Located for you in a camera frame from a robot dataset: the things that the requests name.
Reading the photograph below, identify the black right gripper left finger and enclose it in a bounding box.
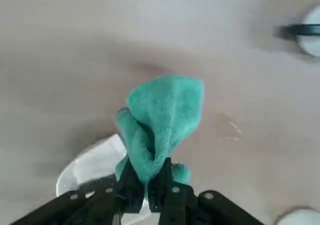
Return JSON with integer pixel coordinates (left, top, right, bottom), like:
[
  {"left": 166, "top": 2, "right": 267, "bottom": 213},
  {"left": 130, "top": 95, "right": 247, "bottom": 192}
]
[{"left": 11, "top": 158, "right": 146, "bottom": 225}]

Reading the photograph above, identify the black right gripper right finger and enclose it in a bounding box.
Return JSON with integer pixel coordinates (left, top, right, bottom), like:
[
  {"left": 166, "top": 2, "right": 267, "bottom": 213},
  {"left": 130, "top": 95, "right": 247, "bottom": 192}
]
[{"left": 147, "top": 157, "right": 266, "bottom": 225}]

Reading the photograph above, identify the green cloth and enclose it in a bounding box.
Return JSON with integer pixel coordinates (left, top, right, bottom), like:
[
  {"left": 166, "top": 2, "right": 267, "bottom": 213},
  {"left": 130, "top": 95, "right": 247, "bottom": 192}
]
[{"left": 115, "top": 74, "right": 205, "bottom": 189}]

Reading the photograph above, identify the white tape roll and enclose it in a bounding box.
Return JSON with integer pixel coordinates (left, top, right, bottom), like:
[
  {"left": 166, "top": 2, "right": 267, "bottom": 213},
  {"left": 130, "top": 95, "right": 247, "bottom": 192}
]
[{"left": 273, "top": 206, "right": 320, "bottom": 225}]

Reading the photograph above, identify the white mug with black handle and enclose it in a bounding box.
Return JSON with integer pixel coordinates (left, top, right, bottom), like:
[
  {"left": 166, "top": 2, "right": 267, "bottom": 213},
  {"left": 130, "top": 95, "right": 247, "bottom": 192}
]
[{"left": 273, "top": 3, "right": 320, "bottom": 58}]

